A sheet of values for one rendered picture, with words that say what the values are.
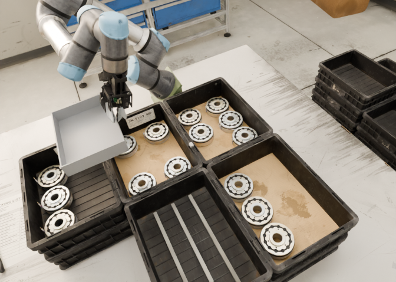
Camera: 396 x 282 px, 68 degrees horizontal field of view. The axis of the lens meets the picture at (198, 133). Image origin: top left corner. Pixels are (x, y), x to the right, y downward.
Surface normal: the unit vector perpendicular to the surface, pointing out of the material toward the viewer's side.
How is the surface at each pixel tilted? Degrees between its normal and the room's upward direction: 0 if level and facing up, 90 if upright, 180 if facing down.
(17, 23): 90
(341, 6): 90
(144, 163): 0
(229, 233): 0
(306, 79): 0
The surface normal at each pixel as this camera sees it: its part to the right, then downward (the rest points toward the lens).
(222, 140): -0.10, -0.66
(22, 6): 0.43, 0.65
